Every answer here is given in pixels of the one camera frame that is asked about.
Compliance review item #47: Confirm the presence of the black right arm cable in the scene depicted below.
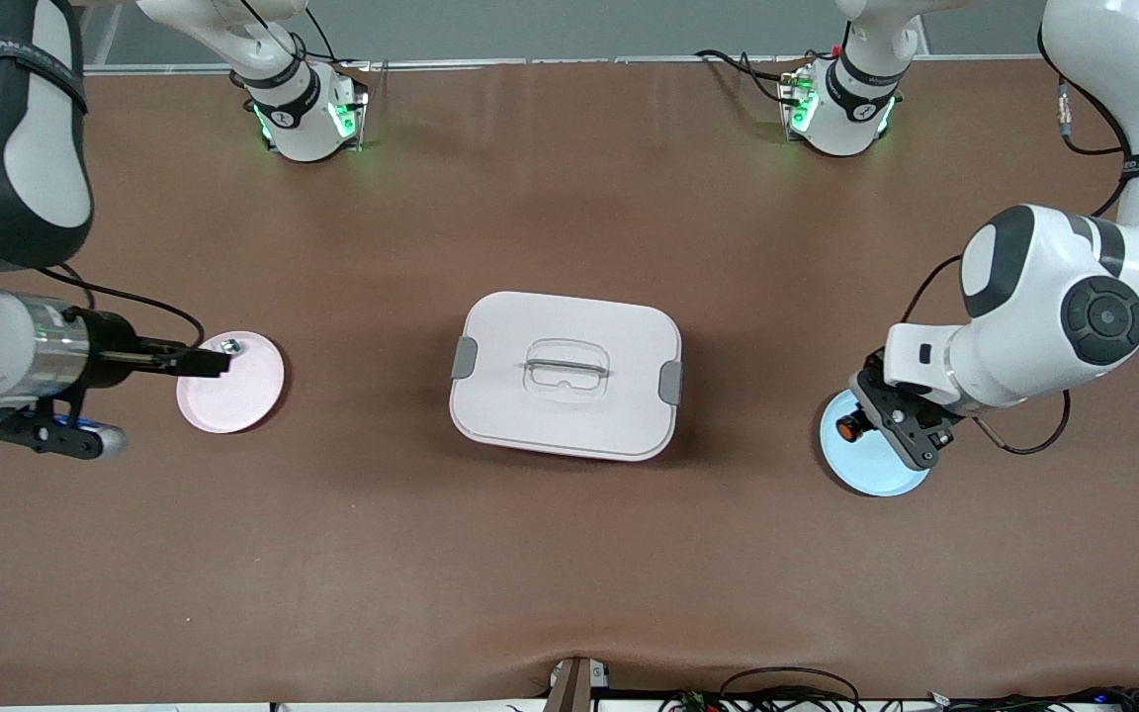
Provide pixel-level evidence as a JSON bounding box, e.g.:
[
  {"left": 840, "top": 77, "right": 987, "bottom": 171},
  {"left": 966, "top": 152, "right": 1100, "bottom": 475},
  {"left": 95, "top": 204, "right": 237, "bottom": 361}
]
[{"left": 36, "top": 264, "right": 208, "bottom": 349}]

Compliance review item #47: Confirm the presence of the pink round plate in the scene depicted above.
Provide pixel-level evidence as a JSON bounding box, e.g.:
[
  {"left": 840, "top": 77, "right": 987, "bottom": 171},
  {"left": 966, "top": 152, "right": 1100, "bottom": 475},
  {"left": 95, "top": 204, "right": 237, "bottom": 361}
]
[{"left": 176, "top": 330, "right": 286, "bottom": 434}]

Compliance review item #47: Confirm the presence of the white lidded storage box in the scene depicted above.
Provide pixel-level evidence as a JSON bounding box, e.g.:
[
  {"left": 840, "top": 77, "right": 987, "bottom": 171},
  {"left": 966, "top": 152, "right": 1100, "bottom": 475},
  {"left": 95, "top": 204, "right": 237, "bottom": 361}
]
[{"left": 449, "top": 290, "right": 684, "bottom": 463}]

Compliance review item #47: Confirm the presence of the aluminium table edge rail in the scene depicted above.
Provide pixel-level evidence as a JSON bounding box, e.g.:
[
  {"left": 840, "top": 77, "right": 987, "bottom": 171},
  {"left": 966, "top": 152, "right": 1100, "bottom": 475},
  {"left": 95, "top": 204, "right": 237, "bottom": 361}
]
[{"left": 85, "top": 55, "right": 1045, "bottom": 76}]

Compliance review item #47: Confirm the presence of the tangled cable bundle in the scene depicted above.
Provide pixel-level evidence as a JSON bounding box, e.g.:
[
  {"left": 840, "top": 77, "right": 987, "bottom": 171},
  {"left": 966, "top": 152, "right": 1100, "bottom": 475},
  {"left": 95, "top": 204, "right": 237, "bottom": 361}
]
[{"left": 925, "top": 684, "right": 1139, "bottom": 712}]

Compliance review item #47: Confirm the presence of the black looped cable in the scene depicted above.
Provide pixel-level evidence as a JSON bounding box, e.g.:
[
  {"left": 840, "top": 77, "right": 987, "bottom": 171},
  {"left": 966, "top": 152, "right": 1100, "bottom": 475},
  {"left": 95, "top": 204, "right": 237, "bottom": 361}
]
[{"left": 718, "top": 667, "right": 863, "bottom": 712}]

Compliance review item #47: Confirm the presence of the light blue round plate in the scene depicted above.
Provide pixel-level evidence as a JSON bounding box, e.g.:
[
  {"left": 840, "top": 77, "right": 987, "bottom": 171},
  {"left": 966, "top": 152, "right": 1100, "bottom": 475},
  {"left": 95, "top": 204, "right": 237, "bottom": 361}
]
[{"left": 819, "top": 388, "right": 934, "bottom": 498}]

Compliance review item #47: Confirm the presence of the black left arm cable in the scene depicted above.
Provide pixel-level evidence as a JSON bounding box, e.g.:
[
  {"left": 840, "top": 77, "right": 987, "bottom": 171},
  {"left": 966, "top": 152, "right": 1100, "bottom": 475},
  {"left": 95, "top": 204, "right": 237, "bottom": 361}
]
[{"left": 900, "top": 25, "right": 1130, "bottom": 457}]

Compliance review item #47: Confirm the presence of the black base power cable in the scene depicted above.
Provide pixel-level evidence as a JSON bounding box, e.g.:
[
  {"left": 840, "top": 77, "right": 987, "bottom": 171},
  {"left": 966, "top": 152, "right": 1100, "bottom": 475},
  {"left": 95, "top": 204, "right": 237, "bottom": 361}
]
[{"left": 694, "top": 47, "right": 814, "bottom": 108}]

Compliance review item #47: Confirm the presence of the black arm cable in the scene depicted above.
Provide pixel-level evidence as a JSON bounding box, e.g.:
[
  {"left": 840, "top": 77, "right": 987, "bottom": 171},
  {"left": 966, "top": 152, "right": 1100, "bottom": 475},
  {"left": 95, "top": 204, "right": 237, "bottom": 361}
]
[
  {"left": 36, "top": 264, "right": 208, "bottom": 349},
  {"left": 900, "top": 25, "right": 1130, "bottom": 457}
]

